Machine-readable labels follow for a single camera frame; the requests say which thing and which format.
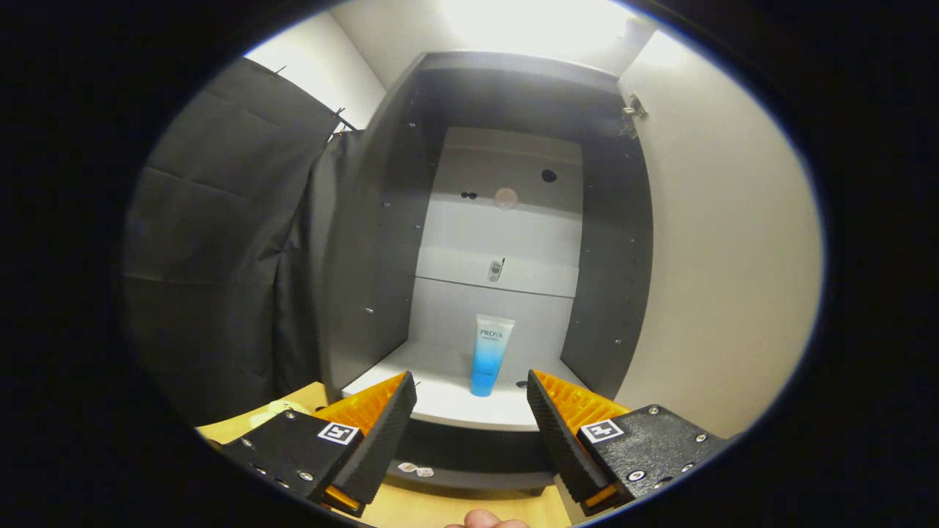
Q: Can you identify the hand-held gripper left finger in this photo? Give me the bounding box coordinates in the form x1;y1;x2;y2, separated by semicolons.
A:
219;370;417;518

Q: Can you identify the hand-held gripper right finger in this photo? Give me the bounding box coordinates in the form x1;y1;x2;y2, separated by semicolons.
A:
527;369;734;516

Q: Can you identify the blue white cosmetic tube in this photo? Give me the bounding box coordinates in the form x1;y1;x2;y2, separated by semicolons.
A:
470;314;516;397

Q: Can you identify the white cabinet shelf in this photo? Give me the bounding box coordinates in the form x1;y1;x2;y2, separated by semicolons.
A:
341;341;588;432

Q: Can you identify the dark gray cabinet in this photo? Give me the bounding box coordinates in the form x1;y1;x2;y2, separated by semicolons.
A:
323;50;655;494

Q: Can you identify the black backdrop cloth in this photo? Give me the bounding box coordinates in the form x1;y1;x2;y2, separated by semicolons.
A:
123;57;357;428

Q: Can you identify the metal door hinge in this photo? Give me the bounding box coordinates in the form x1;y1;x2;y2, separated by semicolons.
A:
622;92;649;139

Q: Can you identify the large ceiling light panel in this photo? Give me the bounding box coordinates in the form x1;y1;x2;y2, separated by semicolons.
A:
440;0;635;52

